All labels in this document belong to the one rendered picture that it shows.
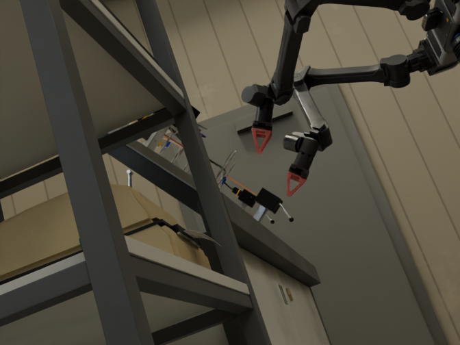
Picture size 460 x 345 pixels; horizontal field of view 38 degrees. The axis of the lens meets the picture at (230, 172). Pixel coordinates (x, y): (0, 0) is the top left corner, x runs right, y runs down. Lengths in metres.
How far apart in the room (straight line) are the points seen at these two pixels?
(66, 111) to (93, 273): 0.18
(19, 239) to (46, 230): 0.05
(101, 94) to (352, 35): 3.26
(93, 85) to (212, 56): 3.20
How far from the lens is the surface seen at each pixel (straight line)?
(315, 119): 2.40
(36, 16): 0.82
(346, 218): 3.88
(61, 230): 1.06
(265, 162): 3.99
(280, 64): 2.19
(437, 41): 2.55
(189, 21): 4.52
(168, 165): 1.38
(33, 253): 1.07
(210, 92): 4.26
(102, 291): 0.68
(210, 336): 1.30
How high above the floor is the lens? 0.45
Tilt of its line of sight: 20 degrees up
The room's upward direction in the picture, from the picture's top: 19 degrees counter-clockwise
